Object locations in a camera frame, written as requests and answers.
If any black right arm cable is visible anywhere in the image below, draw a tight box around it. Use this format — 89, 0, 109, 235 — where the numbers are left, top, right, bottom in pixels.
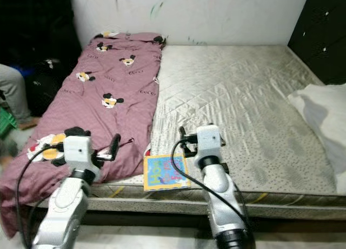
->
170, 140, 252, 231

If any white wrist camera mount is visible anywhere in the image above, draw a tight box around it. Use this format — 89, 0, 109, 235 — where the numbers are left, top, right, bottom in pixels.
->
196, 125, 222, 158
63, 136, 94, 170

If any dark tufted headboard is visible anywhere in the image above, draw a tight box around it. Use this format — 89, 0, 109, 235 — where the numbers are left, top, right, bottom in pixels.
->
288, 0, 346, 86

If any mauve cartoon print blanket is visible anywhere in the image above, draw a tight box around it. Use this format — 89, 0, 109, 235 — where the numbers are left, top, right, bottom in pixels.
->
0, 32, 165, 239

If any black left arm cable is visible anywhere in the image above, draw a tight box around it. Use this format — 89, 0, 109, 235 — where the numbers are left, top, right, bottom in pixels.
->
15, 144, 65, 249

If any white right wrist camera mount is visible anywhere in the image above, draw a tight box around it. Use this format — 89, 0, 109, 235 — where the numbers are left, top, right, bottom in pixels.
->
196, 125, 222, 158

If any blue cloth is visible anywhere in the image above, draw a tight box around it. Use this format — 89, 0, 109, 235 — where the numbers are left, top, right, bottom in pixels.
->
19, 65, 36, 77

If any person in grey trousers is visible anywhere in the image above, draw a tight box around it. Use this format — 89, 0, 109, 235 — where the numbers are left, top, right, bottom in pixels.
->
0, 64, 41, 131

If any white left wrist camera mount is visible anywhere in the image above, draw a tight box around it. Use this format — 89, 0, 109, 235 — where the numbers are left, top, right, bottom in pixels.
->
63, 136, 94, 170

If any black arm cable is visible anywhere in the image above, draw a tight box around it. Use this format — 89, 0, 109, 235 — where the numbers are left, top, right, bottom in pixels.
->
170, 140, 252, 231
15, 144, 65, 249

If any white pillow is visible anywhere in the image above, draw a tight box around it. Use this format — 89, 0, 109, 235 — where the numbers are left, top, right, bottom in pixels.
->
288, 83, 346, 196

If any green plastic stool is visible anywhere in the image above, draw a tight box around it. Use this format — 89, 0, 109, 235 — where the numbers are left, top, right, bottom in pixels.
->
0, 107, 16, 139

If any colourful children's book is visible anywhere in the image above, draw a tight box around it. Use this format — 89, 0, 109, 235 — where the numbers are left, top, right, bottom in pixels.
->
143, 154, 191, 192

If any black bag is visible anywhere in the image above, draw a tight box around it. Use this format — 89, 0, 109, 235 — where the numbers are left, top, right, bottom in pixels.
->
27, 57, 63, 117

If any white quilted mattress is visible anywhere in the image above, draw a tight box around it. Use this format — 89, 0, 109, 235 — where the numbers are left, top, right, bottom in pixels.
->
32, 44, 346, 221

